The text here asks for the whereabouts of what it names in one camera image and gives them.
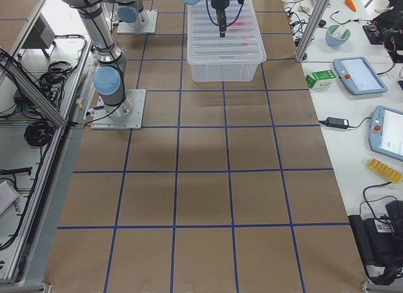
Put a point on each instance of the clear plastic storage box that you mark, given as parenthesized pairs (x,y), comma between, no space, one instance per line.
(234,57)

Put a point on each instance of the blue green bowl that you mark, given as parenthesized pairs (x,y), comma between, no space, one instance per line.
(337,35)

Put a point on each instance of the green white carton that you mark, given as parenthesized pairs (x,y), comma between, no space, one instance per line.
(320,79)

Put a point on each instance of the orange toy carrot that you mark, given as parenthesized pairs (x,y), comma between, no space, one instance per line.
(351,5)

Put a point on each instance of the upper teach pendant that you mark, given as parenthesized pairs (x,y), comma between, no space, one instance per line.
(358,76)

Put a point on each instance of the teach pendant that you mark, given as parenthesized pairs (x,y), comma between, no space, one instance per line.
(358,76)
(385,133)

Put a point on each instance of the black power adapter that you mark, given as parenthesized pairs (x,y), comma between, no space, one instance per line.
(339,123)

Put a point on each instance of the lower teach pendant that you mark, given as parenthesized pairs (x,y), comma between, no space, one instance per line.
(385,133)

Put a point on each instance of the yellow toy corn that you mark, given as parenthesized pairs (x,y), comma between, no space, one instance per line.
(385,171)

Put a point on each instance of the black device at corner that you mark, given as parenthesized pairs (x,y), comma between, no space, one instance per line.
(379,242)

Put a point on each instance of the aluminium frame post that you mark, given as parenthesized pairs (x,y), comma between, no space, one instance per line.
(313,22)

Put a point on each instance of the grey box under frame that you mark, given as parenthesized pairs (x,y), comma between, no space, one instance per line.
(40,37)

